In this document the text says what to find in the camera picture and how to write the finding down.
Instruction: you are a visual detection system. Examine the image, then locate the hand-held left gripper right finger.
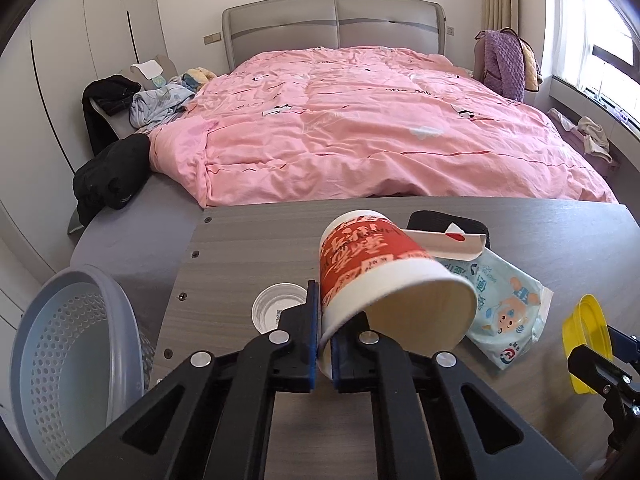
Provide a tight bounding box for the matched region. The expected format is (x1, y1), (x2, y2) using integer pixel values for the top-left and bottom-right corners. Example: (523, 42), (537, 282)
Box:
(330, 310), (583, 480)

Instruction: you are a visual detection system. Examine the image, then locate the small white round lid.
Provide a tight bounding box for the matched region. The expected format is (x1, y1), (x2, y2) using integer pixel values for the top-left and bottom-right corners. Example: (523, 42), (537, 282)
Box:
(251, 283), (308, 333)

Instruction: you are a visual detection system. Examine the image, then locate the grey padded headboard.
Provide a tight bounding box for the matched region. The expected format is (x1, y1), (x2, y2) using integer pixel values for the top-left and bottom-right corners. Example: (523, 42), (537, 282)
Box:
(221, 0), (447, 73)

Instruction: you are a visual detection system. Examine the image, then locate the light blue wet wipes packet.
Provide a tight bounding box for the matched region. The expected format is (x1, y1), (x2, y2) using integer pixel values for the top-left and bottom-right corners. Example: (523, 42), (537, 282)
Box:
(432, 247), (553, 371)

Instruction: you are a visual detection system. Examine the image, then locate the cream crumpled cloth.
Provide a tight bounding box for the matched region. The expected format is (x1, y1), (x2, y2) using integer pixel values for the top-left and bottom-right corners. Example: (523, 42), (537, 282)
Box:
(577, 116), (611, 156)

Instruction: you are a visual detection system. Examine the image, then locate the pink printed duvet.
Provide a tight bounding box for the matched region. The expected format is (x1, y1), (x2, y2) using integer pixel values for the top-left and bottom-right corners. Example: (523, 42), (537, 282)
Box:
(149, 46), (618, 208)

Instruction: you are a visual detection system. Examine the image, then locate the black bundled clothing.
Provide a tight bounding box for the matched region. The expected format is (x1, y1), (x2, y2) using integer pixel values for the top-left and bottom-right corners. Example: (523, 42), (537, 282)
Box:
(72, 134), (152, 226)

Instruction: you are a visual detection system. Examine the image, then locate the window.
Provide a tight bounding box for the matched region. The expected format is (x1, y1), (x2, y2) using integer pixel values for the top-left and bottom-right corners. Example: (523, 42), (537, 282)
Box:
(575, 0), (640, 136)

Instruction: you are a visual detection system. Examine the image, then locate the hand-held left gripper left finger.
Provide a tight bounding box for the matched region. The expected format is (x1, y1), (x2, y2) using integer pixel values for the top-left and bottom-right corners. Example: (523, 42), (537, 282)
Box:
(55, 280), (321, 480)

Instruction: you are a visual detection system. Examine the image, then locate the grey bed mattress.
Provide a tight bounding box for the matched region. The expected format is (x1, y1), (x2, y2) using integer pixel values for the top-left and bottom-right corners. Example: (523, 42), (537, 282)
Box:
(67, 110), (211, 281)

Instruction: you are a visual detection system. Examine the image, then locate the light blue crumpled clothing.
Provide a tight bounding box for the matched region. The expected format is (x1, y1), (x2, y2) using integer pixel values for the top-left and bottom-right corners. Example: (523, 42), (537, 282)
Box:
(130, 82), (197, 128)

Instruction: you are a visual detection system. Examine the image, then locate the purple quilted jacket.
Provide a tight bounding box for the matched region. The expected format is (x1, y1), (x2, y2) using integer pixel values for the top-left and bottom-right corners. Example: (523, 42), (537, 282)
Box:
(475, 29), (526, 103)

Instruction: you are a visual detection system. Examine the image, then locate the black flat object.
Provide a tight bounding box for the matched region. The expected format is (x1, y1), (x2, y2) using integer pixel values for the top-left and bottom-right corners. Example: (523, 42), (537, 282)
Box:
(407, 210), (493, 251)

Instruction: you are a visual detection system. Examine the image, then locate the red and white paper cup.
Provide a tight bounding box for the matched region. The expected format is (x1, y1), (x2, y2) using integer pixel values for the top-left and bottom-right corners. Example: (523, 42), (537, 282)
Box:
(318, 209), (478, 380)

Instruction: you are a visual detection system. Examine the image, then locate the white wardrobe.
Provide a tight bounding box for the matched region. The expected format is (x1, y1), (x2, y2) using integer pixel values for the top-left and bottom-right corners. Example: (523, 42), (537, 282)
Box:
(0, 0), (171, 271)

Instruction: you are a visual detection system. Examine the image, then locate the blue-grey perforated plastic basket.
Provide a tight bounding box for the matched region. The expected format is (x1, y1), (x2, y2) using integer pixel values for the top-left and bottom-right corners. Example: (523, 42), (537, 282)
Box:
(10, 267), (158, 480)

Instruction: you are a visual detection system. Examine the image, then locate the white and red flattened carton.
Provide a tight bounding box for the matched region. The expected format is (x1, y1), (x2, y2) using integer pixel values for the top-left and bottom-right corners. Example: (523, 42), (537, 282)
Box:
(400, 222), (488, 263)

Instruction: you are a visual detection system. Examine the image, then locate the black draped clothing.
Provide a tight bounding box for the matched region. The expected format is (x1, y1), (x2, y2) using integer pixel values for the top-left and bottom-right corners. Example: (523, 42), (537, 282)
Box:
(81, 75), (143, 156)

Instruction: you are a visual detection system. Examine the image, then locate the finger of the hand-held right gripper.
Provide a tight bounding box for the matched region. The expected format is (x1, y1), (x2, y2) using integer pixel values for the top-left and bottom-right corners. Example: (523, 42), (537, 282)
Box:
(606, 325), (640, 363)
(567, 342), (631, 396)

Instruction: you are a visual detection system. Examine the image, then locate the yellow plush toy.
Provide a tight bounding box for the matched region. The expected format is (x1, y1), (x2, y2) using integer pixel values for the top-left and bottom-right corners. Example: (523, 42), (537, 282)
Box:
(181, 66), (218, 92)

